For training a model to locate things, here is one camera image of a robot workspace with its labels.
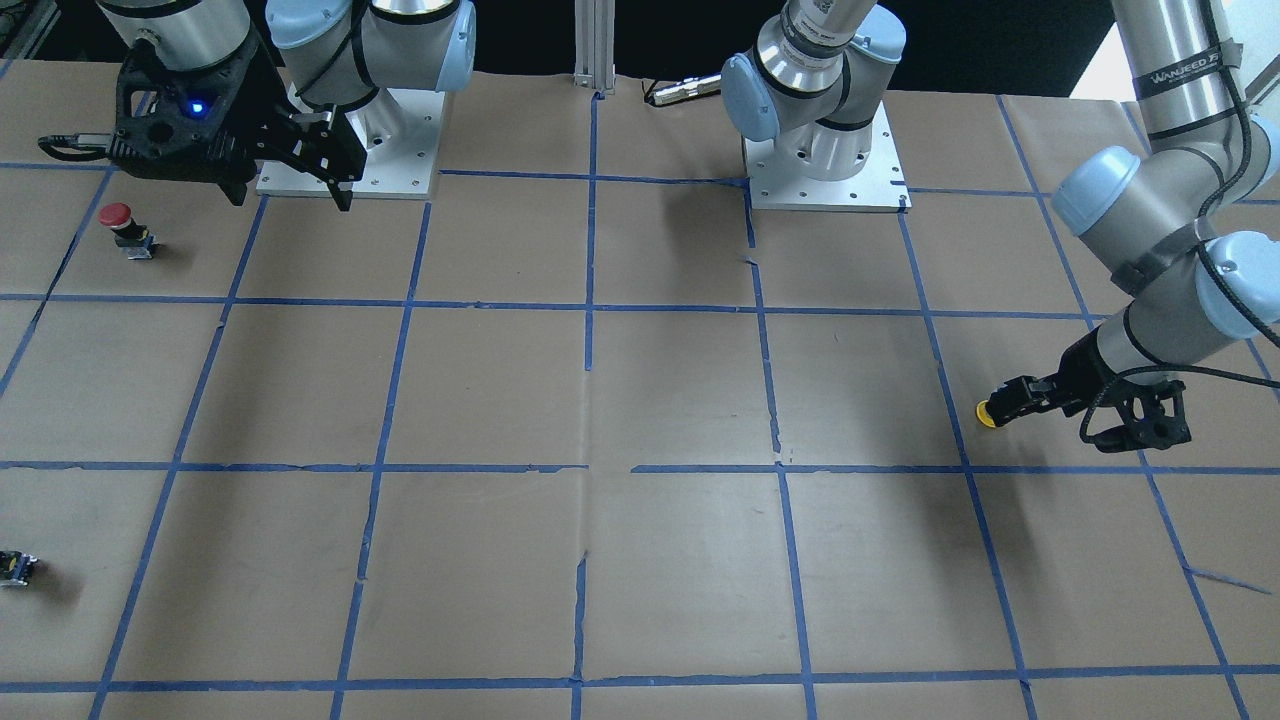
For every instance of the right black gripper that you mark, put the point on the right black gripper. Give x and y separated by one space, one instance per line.
257 108

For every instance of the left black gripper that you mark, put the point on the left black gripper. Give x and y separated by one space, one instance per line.
1083 364

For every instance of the yellow push button switch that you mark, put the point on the yellow push button switch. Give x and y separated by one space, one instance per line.
984 416

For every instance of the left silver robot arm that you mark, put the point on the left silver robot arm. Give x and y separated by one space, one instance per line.
1193 291

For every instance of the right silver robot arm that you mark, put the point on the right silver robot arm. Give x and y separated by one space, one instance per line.
344 99

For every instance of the brown paper table cover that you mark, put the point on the brown paper table cover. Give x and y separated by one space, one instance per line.
586 436

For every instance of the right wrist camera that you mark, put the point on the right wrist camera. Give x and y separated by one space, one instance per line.
169 126

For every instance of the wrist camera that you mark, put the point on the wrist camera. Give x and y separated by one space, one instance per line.
169 126
1150 417

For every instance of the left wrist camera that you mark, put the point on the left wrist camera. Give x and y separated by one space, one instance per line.
1150 417

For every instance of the red push button switch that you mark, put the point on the red push button switch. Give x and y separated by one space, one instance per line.
135 240

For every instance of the aluminium frame post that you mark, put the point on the aluminium frame post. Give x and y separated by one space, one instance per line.
593 37

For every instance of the small black switch block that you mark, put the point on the small black switch block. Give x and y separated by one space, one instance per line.
17 568

